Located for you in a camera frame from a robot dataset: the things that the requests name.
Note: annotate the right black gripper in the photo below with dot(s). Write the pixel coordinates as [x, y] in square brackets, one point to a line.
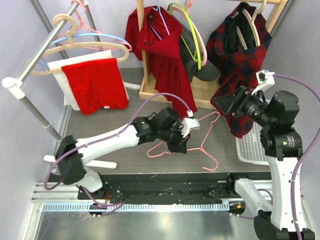
[237, 99]

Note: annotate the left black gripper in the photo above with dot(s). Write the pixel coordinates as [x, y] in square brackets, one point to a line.
[180, 146]

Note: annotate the thin pink wire hanger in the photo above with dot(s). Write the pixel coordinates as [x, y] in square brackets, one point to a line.
[213, 116]

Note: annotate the white plastic laundry basket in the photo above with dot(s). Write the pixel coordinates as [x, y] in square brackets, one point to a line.
[249, 148]

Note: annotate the red plaid garment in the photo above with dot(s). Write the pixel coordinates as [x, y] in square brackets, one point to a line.
[237, 68]

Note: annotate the beige wooden hanger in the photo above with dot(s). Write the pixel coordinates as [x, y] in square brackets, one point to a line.
[249, 28]
[71, 34]

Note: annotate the dark red skirt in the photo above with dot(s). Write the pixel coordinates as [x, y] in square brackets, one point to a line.
[164, 60]

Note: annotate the blue wire hanger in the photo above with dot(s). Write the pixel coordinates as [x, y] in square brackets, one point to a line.
[157, 22]

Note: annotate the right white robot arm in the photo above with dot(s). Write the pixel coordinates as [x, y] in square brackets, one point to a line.
[283, 218]

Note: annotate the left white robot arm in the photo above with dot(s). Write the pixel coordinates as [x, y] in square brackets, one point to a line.
[73, 155]

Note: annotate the blue hanger left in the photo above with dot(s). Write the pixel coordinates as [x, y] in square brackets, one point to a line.
[67, 42]

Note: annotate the wooden clothes rack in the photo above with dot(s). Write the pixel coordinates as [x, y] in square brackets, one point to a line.
[203, 91]

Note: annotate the bright red hung garment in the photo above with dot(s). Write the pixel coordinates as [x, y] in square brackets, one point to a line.
[97, 84]

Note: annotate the white hung cloth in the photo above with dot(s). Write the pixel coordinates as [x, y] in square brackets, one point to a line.
[62, 80]

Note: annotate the metal clothes rack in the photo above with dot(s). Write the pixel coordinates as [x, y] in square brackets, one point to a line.
[14, 85]

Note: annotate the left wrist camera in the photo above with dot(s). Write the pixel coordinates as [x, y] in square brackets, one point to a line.
[189, 123]

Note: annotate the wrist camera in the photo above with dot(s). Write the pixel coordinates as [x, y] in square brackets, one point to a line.
[189, 123]
[265, 80]

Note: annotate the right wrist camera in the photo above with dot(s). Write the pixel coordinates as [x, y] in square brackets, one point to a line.
[265, 80]

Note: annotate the white cable duct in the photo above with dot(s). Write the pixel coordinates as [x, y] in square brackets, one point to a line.
[88, 206]

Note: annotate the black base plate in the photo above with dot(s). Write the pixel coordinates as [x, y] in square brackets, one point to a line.
[169, 188]

